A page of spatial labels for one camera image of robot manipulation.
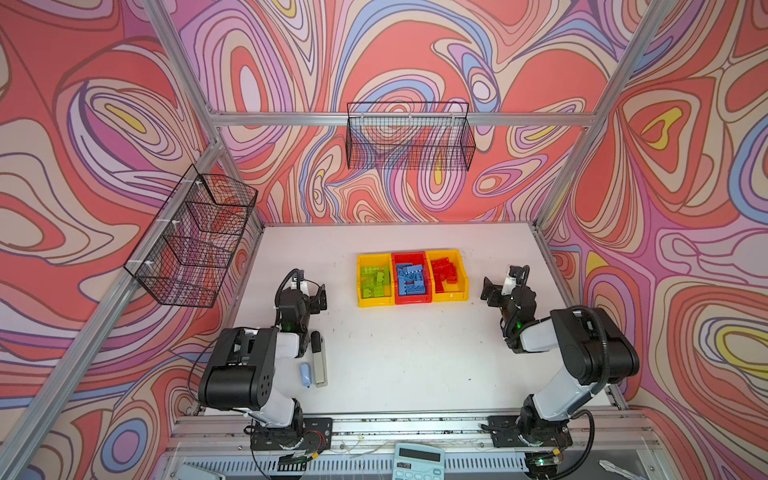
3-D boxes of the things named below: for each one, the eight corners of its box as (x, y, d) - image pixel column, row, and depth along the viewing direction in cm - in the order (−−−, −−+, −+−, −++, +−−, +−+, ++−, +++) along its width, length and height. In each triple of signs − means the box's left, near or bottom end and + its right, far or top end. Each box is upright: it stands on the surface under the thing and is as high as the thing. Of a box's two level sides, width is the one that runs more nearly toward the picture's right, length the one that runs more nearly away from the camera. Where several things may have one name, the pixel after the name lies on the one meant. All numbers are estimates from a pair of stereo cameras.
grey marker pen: (317, 388, 83) (313, 382, 78) (313, 340, 92) (309, 331, 87) (329, 386, 83) (325, 379, 78) (324, 337, 92) (321, 329, 88)
